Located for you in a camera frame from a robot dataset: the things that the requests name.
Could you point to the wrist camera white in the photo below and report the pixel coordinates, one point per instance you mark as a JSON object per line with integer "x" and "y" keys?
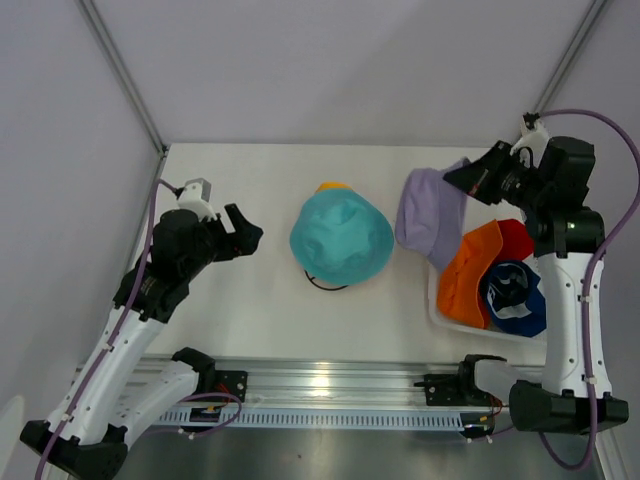
{"x": 533, "y": 140}
{"x": 195, "y": 197}

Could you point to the aluminium mounting rail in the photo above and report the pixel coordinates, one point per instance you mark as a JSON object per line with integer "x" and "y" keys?
{"x": 297, "y": 384}

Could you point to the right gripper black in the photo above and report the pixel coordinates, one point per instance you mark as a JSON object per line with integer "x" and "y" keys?
{"x": 477, "y": 177}

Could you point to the blue cap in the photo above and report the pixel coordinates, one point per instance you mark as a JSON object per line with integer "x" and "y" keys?
{"x": 516, "y": 306}

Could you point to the right aluminium frame post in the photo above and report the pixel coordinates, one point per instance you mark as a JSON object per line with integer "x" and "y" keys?
{"x": 570, "y": 55}

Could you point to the aluminium frame post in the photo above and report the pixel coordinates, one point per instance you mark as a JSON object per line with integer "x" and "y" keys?
{"x": 114, "y": 59}
{"x": 570, "y": 55}

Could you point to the red hat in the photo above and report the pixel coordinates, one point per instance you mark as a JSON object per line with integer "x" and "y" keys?
{"x": 517, "y": 245}

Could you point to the yellow bucket hat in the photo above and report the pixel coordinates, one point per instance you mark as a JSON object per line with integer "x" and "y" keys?
{"x": 329, "y": 186}

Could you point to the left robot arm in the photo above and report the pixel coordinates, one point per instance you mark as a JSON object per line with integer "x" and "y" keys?
{"x": 90, "y": 433}

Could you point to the white slotted cable duct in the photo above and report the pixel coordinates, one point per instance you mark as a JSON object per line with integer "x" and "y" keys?
{"x": 202, "y": 417}

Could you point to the lavender bucket hat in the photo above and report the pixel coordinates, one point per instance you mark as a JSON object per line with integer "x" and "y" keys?
{"x": 430, "y": 215}

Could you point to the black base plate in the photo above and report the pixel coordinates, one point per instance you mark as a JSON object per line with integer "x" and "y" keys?
{"x": 443, "y": 390}
{"x": 234, "y": 382}

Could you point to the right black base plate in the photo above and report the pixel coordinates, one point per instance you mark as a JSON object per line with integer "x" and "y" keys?
{"x": 443, "y": 390}

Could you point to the black wire hat stand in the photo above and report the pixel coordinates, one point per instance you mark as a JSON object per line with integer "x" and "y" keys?
{"x": 322, "y": 285}

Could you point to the teal bucket hat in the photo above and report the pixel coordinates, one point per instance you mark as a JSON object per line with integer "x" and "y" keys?
{"x": 341, "y": 238}

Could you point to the white plastic basket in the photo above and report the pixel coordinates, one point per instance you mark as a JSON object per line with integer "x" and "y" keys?
{"x": 492, "y": 331}

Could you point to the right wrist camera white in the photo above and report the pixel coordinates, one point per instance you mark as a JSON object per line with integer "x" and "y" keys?
{"x": 533, "y": 140}

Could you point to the left aluminium frame post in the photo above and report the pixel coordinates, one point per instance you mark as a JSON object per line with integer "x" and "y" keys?
{"x": 114, "y": 59}

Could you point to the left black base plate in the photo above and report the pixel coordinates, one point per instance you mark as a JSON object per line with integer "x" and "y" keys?
{"x": 234, "y": 382}

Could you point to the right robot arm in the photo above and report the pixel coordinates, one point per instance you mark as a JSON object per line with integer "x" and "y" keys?
{"x": 574, "y": 395}

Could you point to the orange bucket hat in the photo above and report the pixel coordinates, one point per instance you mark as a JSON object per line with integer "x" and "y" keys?
{"x": 458, "y": 296}

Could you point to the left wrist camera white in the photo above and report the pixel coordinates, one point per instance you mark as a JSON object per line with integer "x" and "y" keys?
{"x": 195, "y": 197}

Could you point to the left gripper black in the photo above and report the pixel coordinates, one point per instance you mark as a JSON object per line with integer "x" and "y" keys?
{"x": 242, "y": 241}

